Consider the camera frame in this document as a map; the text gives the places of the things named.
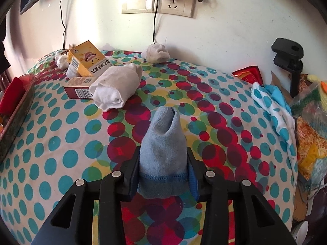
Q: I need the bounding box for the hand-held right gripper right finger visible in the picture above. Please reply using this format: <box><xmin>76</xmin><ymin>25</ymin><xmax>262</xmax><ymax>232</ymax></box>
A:
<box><xmin>186</xmin><ymin>146</ymin><xmax>298</xmax><ymax>245</ymax></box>

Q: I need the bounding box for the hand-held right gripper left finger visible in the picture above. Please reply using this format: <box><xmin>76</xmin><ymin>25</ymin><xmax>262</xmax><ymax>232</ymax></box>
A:
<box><xmin>31</xmin><ymin>145</ymin><xmax>141</xmax><ymax>245</ymax></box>

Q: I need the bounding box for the light blue sock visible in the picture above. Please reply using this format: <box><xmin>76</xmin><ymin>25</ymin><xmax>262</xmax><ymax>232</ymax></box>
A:
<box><xmin>137</xmin><ymin>105</ymin><xmax>193</xmax><ymax>199</ymax></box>

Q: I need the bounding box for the round red tray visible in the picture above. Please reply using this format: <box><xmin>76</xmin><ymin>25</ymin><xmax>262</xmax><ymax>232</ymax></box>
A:
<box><xmin>0</xmin><ymin>73</ymin><xmax>36</xmax><ymax>162</ymax></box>

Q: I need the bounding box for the red sock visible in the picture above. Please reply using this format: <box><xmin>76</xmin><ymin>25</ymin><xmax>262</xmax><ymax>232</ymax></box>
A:
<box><xmin>0</xmin><ymin>77</ymin><xmax>26</xmax><ymax>114</ymax></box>

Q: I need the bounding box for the polka dot blanket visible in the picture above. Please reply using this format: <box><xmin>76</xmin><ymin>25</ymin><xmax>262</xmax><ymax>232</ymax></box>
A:
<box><xmin>0</xmin><ymin>48</ymin><xmax>298</xmax><ymax>245</ymax></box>

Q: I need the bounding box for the brown barcode box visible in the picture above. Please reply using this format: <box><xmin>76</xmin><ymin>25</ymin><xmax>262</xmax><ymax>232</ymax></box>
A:
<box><xmin>63</xmin><ymin>77</ymin><xmax>99</xmax><ymax>99</ymax></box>

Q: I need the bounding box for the white blue dotted cloth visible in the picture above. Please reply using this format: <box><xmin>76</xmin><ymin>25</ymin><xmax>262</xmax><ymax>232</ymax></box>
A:
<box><xmin>251</xmin><ymin>82</ymin><xmax>298</xmax><ymax>169</ymax></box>

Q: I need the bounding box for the white round object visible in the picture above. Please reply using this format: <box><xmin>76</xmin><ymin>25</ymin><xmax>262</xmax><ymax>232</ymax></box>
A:
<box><xmin>291</xmin><ymin>219</ymin><xmax>309</xmax><ymax>245</ymax></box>

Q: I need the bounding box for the crumpled white tissue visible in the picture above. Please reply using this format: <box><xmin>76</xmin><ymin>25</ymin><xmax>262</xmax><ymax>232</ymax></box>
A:
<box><xmin>54</xmin><ymin>54</ymin><xmax>69</xmax><ymax>69</ymax></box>
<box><xmin>66</xmin><ymin>65</ymin><xmax>80</xmax><ymax>78</ymax></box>

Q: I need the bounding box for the red snack packet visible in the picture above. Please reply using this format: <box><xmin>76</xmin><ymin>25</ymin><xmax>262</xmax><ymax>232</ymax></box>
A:
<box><xmin>232</xmin><ymin>66</ymin><xmax>263</xmax><ymax>85</ymax></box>

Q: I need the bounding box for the yellow orange packet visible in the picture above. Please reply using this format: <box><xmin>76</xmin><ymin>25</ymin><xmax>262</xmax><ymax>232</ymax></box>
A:
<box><xmin>296</xmin><ymin>117</ymin><xmax>327</xmax><ymax>182</ymax></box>

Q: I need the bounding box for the yellow medicine box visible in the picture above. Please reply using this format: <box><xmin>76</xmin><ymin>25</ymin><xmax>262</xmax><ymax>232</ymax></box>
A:
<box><xmin>67</xmin><ymin>40</ymin><xmax>112</xmax><ymax>77</ymax></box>

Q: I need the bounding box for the balled white sock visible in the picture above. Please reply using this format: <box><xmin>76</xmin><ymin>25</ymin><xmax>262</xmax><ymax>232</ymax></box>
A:
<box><xmin>142</xmin><ymin>43</ymin><xmax>171</xmax><ymax>63</ymax></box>

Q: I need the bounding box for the brown snack wrapper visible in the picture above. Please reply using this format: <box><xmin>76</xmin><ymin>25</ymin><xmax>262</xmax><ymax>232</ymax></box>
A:
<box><xmin>60</xmin><ymin>45</ymin><xmax>76</xmax><ymax>57</ymax></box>

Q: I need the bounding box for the green plastic bag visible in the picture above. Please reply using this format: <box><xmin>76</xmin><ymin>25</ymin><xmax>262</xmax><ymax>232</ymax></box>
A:
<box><xmin>291</xmin><ymin>79</ymin><xmax>327</xmax><ymax>118</ymax></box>

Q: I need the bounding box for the yellow knitted toy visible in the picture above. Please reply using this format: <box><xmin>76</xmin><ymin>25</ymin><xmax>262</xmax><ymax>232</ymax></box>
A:
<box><xmin>307</xmin><ymin>74</ymin><xmax>327</xmax><ymax>92</ymax></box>

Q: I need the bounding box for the black clamp stand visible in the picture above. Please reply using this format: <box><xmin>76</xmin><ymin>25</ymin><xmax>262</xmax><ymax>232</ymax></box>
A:
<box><xmin>271</xmin><ymin>38</ymin><xmax>304</xmax><ymax>98</ymax></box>

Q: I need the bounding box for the dark cloth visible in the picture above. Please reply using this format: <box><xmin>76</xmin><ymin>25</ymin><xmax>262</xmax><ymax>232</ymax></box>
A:
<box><xmin>0</xmin><ymin>18</ymin><xmax>12</xmax><ymax>74</ymax></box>

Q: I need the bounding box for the black adapter cable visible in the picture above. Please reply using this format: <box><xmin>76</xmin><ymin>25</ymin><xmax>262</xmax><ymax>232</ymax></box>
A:
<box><xmin>152</xmin><ymin>0</ymin><xmax>157</xmax><ymax>44</ymax></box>

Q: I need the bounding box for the thin black hanging cable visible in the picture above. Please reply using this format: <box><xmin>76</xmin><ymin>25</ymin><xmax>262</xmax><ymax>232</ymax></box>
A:
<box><xmin>59</xmin><ymin>0</ymin><xmax>67</xmax><ymax>49</ymax></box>

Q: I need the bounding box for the white wall power socket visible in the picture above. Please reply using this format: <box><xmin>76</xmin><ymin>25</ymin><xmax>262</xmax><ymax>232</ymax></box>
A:
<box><xmin>155</xmin><ymin>0</ymin><xmax>197</xmax><ymax>19</ymax></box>

